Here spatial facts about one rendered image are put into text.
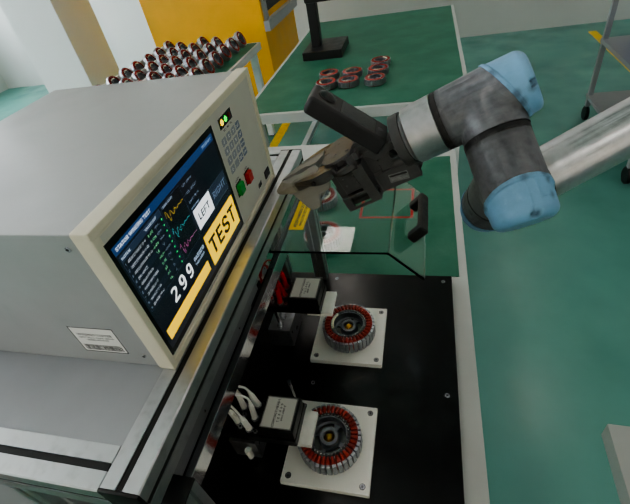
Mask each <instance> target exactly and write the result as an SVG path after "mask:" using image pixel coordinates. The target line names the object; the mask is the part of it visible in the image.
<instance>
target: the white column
mask: <svg viewBox="0 0 630 504"><path fill-rule="evenodd" d="M0 7H1V9H2V11H3V13H4V14H5V16H6V18H7V20H8V21H9V23H10V25H11V27H12V28H13V30H14V32H15V34H16V35H17V37H18V39H19V41H20V42H21V44H22V46H23V48H24V49H25V51H26V53H27V55H28V56H29V58H30V60H31V62H32V63H33V65H34V67H35V69H36V70H37V72H38V74H39V76H40V77H41V79H42V81H43V83H44V85H45V86H46V88H47V90H48V92H49V93H50V92H52V91H54V90H61V89H70V88H80V87H89V86H95V85H97V84H100V85H103V84H104V83H106V79H107V78H108V77H109V76H112V75H113V76H117V75H119V71H120V69H119V67H118V65H117V63H116V60H115V58H114V56H113V54H112V51H111V49H110V47H109V45H108V42H107V40H106V38H105V36H104V33H103V31H102V29H101V27H100V24H99V22H98V20H97V18H96V16H95V13H94V11H93V9H92V7H91V4H90V2H89V0H0Z"/></svg>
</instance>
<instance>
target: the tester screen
mask: <svg viewBox="0 0 630 504"><path fill-rule="evenodd" d="M221 171H223V168H222V165H221V162H220V159H219V156H218V153H217V150H216V147H215V144H214V141H213V138H212V135H211V133H210V134H209V135H208V136H207V138H206V139H205V140H204V141H203V142H202V143H201V145H200V146H199V147H198V148H197V149H196V151H195V152H194V153H193V154H192V155H191V156H190V158H189V159H188V160H187V161H186V162H185V163H184V165H183V166H182V167H181V168H180V169H179V170H178V172H177V173H176V174H175V175H174V176H173V177H172V179H171V180H170V181H169V182H168V183H167V184H166V186H165V187H164V188H163V189H162V190H161V191H160V193H159V194H158V195H157V196H156V197H155V198H154V200H153V201H152V202H151V203H150V204H149V206H148V207H147V208H146V209H145V210H144V211H143V213H142V214H141V215H140V216H139V217H138V218H137V220H136V221H135V222H134V223H133V224H132V225H131V227H130V228H129V229H128V230H127V231H126V232H125V234H124V235H123V236H122V237H121V238H120V239H119V241H118V242H117V243H116V244H115V245H114V246H113V248H112V249H111V251H112V252H113V254H114V256H115V257H116V259H117V260H118V262H119V264H120V265H121V267H122V268H123V270H124V272H125V273H126V275H127V276H128V278H129V279H130V281H131V283H132V284H133V286H134V287H135V289H136V291H137V292H138V294H139V295H140V297H141V299H142V300H143V302H144V303H145V305H146V307H147V308H148V310H149V311H150V313H151V315H152V316H153V318H154V319H155V321H156V323H157V324H158V326H159V327H160V329H161V331H162V332H163V334H164V335H165V337H166V339H167V340H168V342H169V343H170V345H171V347H172V348H173V347H174V345H175V344H176V342H177V340H178V338H179V336H180V334H181V333H182V331H183V329H184V327H185V325H186V323H187V321H188V320H189V318H190V316H191V314H192V312H193V310H194V309H195V307H196V305H197V303H198V301H199V299H200V298H201V296H202V294H203V292H204V290H205V288H206V287H207V285H208V283H209V281H210V279H211V277H212V275H213V274H214V272H215V270H216V268H217V266H218V264H219V263H220V261H221V259H222V257H223V255H224V253H225V252H226V250H227V248H228V246H229V244H230V242H231V240H232V239H233V237H234V235H235V233H236V231H237V229H238V228H239V226H240V224H241V221H239V223H238V225H237V227H236V229H235V231H234V232H233V234H232V236H231V238H230V240H229V241H228V243H227V245H226V247H225V249H224V251H223V252H222V254H221V256H220V258H219V260H218V261H217V263H216V265H215V264H214V262H213V260H212V257H211V255H210V253H209V250H208V248H207V246H206V243H205V241H204V239H203V238H204V236H205V235H206V233H207V231H208V230H209V228H210V227H211V225H212V223H213V222H214V220H215V219H216V217H217V215H218V214H219V212H220V211H221V209H222V207H223V206H224V204H225V203H226V201H227V199H228V198H229V196H230V195H231V196H232V194H231V191H230V188H229V185H228V182H227V179H226V176H225V174H224V176H225V179H226V182H227V185H228V189H227V190H226V192H225V194H224V195H223V197H222V198H221V200H220V201H219V203H218V204H217V206H216V207H215V209H214V211H213V212H212V214H211V215H210V217H209V218H208V220H207V221H206V223H205V224H204V226H203V228H202V229H201V230H200V228H199V226H198V223H197V221H196V219H195V216H194V214H193V211H194V209H195V208H196V206H197V205H198V203H199V202H200V201H201V199H202V198H203V196H204V195H205V194H206V192H207V191H208V189H209V188H210V186H211V185H212V184H213V182H214V181H215V179H216V178H217V177H218V175H219V174H220V172H221ZM223 173H224V171H223ZM189 259H191V261H192V263H193V265H194V267H195V269H196V271H197V272H196V274H195V276H194V277H193V279H192V281H191V283H190V284H189V286H188V288H187V289H186V291H185V293H184V294H183V296H182V298H181V300H180V301H179V303H178V305H177V306H175V304H174V303H173V301H172V299H171V297H170V295H169V294H168V293H169V291H170V290H171V288H172V286H173V285H174V283H175V282H176V280H177V278H178V277H179V275H180V274H181V272H182V270H183V269H184V267H185V266H186V264H187V262H188V261H189ZM207 260H208V262H209V265H210V267H211V270H210V272H209V274H208V276H207V278H206V279H205V281H204V283H203V285H202V287H201V288H200V290H199V292H198V294H197V296H196V297H195V299H194V301H193V303H192V305H191V306H190V308H189V310H188V312H187V314H186V315H185V317H184V319H183V321H182V323H181V324H180V326H179V328H178V330H177V332H176V333H175V335H174V337H173V339H171V337H170V336H169V334H168V333H167V330H168V328H169V326H170V324H171V323H172V321H173V319H174V318H175V316H176V314H177V312H178V311H179V309H180V307H181V305H182V304H183V302H184V300H185V298H186V297H187V295H188V293H189V292H190V290H191V288H192V286H193V285H194V283H195V281H196V279H197V278H198V276H199V274H200V273H201V271H202V269H203V267H204V266H205V264H206V262H207Z"/></svg>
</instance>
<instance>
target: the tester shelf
mask: <svg viewBox="0 0 630 504"><path fill-rule="evenodd" d="M269 154H270V158H271V162H272V166H273V170H274V174H275V177H274V179H273V181H272V183H271V185H270V187H269V189H268V191H267V193H266V195H265V197H264V198H263V200H262V202H261V204H260V206H259V208H258V210H257V212H256V214H255V216H254V218H253V220H252V222H251V224H250V226H249V228H248V230H247V232H246V233H245V235H244V237H243V239H242V241H241V243H240V245H239V247H238V249H237V251H236V253H235V255H234V257H233V259H232V261H231V263H230V265H229V266H228V268H227V270H226V272H225V274H224V276H223V278H222V280H221V282H220V284H219V286H218V288H217V290H216V292H215V294H214V296H213V298H212V300H211V301H210V303H209V305H208V307H207V309H206V311H205V313H204V315H203V317H202V319H201V321H200V323H199V325H198V327H197V329H196V331H195V333H194V335H193V336H192V338H191V340H190V342H189V344H188V346H187V348H186V350H185V352H184V354H183V356H182V358H181V360H180V362H179V364H178V366H177V368H176V369H175V370H173V369H167V368H161V367H159V366H158V365H148V364H137V363H127V362H116V361H106V360H95V359H85V358H74V357H64V356H53V355H43V354H32V353H22V352H11V351H1V350H0V484H1V485H6V486H11V487H16V488H21V489H26V490H31V491H35V492H40V493H45V494H50V495H55V496H60V497H65V498H70V499H75V500H80V501H85V502H90V503H95V504H161V502H162V500H163V497H164V495H165V493H166V490H167V488H168V486H169V483H170V481H171V479H172V476H173V474H174V472H175V469H176V467H177V464H178V462H179V460H180V457H181V455H182V453H183V450H184V448H185V446H186V443H187V441H188V439H189V436H190V434H191V432H192V429H193V427H194V425H195V422H196V420H197V418H198V415H199V413H200V411H201V408H202V406H203V404H204V401H205V399H206V397H207V394H208V392H209V390H210V387H211V385H212V383H213V380H214V378H215V376H216V373H217V371H218V369H219V366H220V364H221V362H222V359H223V357H224V355H225V352H226V350H227V348H228V345H229V343H230V341H231V338H232V336H233V334H234V331H235V329H236V327H237V324H238V322H239V320H240V317H241V315H242V313H243V310H244V308H245V306H246V303H247V301H248V299H249V296H250V294H251V292H252V289H253V287H254V285H255V282H256V280H257V278H258V275H259V273H260V271H261V268H262V266H263V263H264V261H265V259H266V256H267V254H268V252H269V249H270V247H271V245H272V242H273V240H274V238H275V235H276V233H277V231H278V228H279V226H280V224H281V221H282V219H283V217H284V214H285V212H286V210H287V207H288V205H289V203H290V200H291V198H292V196H293V195H292V194H287V195H280V194H278V193H277V189H278V187H279V185H280V183H281V182H282V180H283V178H284V177H286V176H287V175H288V174H289V173H290V172H291V171H293V170H294V169H295V168H296V167H298V166H299V165H300V164H302V163H303V162H304V160H303V155H302V150H301V149H289V150H275V151H269Z"/></svg>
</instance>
